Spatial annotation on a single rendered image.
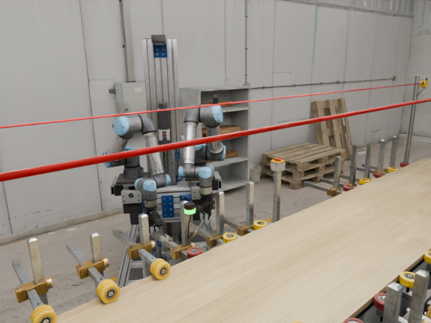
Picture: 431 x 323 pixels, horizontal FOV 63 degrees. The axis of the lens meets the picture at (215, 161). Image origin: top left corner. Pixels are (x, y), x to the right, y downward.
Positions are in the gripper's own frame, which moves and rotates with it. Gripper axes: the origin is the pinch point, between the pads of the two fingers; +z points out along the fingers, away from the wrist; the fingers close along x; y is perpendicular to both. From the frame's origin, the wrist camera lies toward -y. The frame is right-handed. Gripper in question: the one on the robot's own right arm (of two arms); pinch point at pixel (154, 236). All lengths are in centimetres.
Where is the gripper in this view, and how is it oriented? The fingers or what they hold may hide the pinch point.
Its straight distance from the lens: 224.4
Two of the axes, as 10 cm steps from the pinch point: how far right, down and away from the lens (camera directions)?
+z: 0.0, 9.6, 2.8
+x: -7.7, 1.8, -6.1
